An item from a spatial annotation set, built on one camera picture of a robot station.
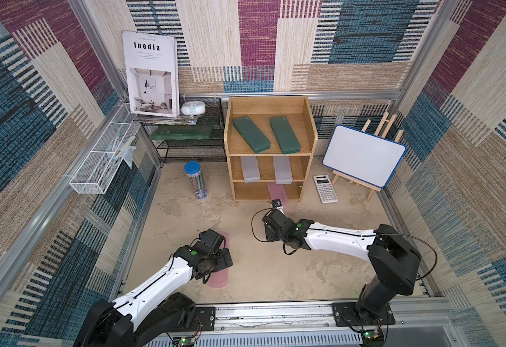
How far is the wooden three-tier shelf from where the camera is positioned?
822mm

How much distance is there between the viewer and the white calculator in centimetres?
104

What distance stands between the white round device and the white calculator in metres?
0.64

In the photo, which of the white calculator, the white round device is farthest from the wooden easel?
the white round device

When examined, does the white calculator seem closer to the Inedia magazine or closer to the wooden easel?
the wooden easel

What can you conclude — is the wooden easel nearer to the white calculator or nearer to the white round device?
the white calculator
